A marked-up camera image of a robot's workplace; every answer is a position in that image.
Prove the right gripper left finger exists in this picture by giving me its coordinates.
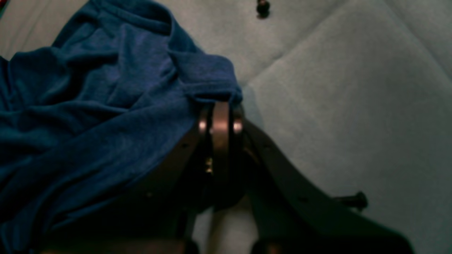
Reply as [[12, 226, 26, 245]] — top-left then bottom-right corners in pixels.
[[39, 105, 213, 254]]

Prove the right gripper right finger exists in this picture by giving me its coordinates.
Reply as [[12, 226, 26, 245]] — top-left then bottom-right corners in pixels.
[[214, 102, 413, 254]]

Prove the blue t-shirt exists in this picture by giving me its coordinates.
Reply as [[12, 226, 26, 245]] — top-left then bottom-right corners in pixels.
[[0, 0, 242, 254]]

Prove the black screw lower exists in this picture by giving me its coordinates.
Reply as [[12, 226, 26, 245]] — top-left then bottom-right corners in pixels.
[[333, 192, 369, 212]]

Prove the black screw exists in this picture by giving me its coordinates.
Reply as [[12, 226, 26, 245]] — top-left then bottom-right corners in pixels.
[[256, 0, 270, 19], [333, 192, 369, 212]]

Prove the light blue table cloth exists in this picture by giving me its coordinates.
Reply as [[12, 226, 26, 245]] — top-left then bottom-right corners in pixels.
[[92, 0, 451, 254]]

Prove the black screw upper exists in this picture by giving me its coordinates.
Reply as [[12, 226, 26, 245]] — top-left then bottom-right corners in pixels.
[[256, 0, 270, 19]]

